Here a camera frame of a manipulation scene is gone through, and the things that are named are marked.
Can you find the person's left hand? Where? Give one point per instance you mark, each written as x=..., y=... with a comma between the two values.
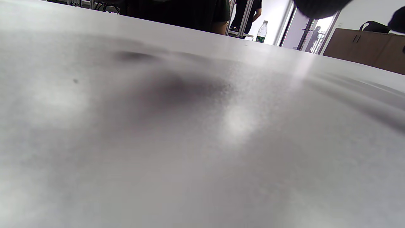
x=322, y=8

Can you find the black bag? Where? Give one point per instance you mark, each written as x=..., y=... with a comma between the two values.
x=376, y=27

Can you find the brown wooden cabinet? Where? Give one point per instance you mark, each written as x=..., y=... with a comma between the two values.
x=364, y=47

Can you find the clear plastic water bottle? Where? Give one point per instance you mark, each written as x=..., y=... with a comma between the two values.
x=262, y=31

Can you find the person's body in black shirt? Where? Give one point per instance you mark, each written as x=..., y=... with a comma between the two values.
x=177, y=12

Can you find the glass door with black frame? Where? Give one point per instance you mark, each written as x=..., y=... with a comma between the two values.
x=308, y=34

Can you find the aluminium frame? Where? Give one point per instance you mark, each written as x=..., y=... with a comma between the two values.
x=245, y=19

